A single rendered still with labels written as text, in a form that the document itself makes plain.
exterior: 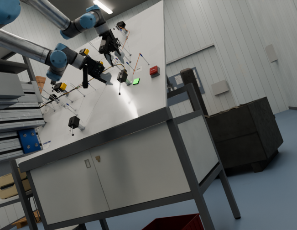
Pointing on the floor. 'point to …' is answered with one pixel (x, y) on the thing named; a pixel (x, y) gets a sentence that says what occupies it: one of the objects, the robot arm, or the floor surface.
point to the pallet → (26, 221)
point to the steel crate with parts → (246, 135)
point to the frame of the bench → (195, 187)
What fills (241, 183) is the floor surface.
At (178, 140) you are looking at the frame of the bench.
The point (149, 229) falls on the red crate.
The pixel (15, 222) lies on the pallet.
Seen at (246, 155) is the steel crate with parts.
